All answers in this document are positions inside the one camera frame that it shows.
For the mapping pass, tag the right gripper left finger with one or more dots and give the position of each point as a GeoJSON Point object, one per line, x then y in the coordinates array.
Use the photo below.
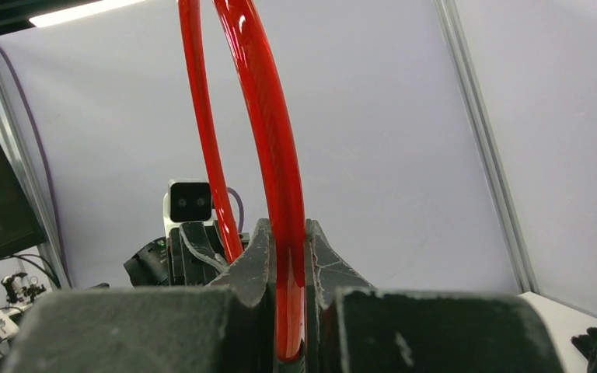
{"type": "Point", "coordinates": [225, 326]}

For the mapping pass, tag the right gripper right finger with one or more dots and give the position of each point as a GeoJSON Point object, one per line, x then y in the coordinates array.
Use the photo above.
{"type": "Point", "coordinates": [352, 326]}

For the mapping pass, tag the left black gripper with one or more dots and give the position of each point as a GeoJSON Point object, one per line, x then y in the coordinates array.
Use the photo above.
{"type": "Point", "coordinates": [193, 255]}

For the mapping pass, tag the red cable lock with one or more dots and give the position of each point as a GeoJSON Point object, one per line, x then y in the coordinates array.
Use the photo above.
{"type": "Point", "coordinates": [276, 152]}

